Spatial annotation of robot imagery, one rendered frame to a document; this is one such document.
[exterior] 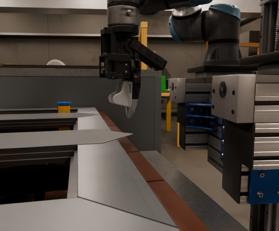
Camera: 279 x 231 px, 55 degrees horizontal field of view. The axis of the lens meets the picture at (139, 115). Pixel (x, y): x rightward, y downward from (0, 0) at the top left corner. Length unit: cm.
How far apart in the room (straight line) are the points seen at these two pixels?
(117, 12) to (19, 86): 95
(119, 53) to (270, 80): 32
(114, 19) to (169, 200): 42
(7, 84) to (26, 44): 759
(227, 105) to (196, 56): 845
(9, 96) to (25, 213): 123
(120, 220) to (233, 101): 34
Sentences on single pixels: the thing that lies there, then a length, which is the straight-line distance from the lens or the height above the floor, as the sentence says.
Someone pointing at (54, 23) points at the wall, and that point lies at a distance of 896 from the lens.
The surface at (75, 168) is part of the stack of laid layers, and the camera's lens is 46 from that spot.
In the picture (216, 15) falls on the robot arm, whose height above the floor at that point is 122.
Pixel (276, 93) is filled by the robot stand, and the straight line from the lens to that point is 55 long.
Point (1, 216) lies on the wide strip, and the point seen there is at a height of 85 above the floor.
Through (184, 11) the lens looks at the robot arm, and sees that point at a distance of 109.
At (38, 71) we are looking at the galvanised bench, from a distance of 148.
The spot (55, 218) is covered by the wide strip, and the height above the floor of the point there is 85.
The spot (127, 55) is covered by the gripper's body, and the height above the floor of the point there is 104.
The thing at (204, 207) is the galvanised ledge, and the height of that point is 68.
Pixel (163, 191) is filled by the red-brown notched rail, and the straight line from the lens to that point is 39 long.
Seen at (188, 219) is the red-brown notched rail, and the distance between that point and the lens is 33.
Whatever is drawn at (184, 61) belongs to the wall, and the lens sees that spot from 888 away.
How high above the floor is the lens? 98
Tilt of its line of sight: 7 degrees down
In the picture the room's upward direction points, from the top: straight up
